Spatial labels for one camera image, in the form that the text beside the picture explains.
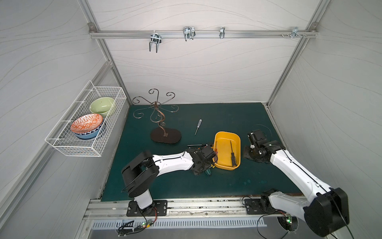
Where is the green black screwdriver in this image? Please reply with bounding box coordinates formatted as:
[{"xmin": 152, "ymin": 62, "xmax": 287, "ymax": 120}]
[{"xmin": 205, "ymin": 169, "xmax": 212, "ymax": 176}]

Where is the yellow plastic storage tray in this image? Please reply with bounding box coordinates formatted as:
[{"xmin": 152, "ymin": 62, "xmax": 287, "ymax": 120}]
[{"xmin": 213, "ymin": 131, "xmax": 241, "ymax": 171}]

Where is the black yellow-capped screwdriver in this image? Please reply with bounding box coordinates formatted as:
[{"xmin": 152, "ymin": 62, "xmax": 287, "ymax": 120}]
[{"xmin": 230, "ymin": 141, "xmax": 237, "ymax": 167}]

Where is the orange black screwdriver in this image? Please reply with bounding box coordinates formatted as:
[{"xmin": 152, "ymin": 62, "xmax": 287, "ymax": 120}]
[{"xmin": 187, "ymin": 144, "xmax": 209, "ymax": 147}]

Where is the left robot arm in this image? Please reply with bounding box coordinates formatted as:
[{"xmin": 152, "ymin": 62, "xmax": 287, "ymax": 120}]
[{"xmin": 121, "ymin": 144, "xmax": 217, "ymax": 210}]

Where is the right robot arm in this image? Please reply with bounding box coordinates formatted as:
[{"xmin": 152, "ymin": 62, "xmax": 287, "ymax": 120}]
[{"xmin": 244, "ymin": 130, "xmax": 350, "ymax": 237}]

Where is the small grey clear screwdriver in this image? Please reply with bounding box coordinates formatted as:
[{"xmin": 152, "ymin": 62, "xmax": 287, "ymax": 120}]
[{"xmin": 195, "ymin": 119, "xmax": 203, "ymax": 135}]

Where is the green ceramic bowl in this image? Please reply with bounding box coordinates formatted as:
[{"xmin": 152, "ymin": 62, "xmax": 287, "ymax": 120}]
[{"xmin": 89, "ymin": 97, "xmax": 116, "ymax": 119}]

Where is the blue bowl under orange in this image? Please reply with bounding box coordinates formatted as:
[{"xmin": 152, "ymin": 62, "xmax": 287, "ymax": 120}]
[{"xmin": 73, "ymin": 124, "xmax": 102, "ymax": 140}]

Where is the orange patterned bowl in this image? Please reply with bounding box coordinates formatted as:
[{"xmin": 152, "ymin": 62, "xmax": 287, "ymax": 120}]
[{"xmin": 70, "ymin": 114, "xmax": 103, "ymax": 133}]

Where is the small metal hook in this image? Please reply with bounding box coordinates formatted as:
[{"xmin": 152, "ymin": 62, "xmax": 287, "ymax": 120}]
[{"xmin": 219, "ymin": 27, "xmax": 225, "ymax": 39}]

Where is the metal hook right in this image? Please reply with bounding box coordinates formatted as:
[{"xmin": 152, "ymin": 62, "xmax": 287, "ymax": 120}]
[{"xmin": 280, "ymin": 27, "xmax": 307, "ymax": 39}]

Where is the metal double hook middle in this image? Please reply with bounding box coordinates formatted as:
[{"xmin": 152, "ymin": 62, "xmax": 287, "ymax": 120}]
[{"xmin": 183, "ymin": 26, "xmax": 196, "ymax": 41}]

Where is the metal double hook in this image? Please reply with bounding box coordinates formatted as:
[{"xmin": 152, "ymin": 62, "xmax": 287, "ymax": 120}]
[
  {"xmin": 183, "ymin": 26, "xmax": 196, "ymax": 41},
  {"xmin": 149, "ymin": 33, "xmax": 162, "ymax": 53}
]

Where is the metal double hook left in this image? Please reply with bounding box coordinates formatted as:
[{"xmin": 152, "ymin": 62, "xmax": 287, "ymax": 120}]
[{"xmin": 149, "ymin": 33, "xmax": 162, "ymax": 53}]

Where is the copper wire jewelry stand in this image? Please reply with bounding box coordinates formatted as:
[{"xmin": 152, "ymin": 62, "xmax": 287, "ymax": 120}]
[{"xmin": 132, "ymin": 88, "xmax": 182, "ymax": 144}]

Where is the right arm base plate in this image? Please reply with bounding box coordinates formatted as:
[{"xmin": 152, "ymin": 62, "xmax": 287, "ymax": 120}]
[{"xmin": 242, "ymin": 197, "xmax": 267, "ymax": 215}]

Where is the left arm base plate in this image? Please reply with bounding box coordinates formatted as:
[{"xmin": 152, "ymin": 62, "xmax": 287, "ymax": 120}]
[{"xmin": 126, "ymin": 200, "xmax": 168, "ymax": 217}]

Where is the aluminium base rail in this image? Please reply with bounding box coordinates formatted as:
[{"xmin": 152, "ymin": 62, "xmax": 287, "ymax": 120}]
[{"xmin": 83, "ymin": 195, "xmax": 329, "ymax": 221}]

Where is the white wire basket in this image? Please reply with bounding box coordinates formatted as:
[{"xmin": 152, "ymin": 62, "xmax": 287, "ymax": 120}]
[{"xmin": 45, "ymin": 82, "xmax": 126, "ymax": 157}]

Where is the white slotted cable duct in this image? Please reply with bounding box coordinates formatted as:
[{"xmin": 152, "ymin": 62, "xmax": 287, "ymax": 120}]
[{"xmin": 92, "ymin": 217, "xmax": 267, "ymax": 231}]

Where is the aluminium top rail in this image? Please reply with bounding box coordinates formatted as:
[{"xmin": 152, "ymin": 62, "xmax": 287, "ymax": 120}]
[{"xmin": 90, "ymin": 29, "xmax": 319, "ymax": 40}]

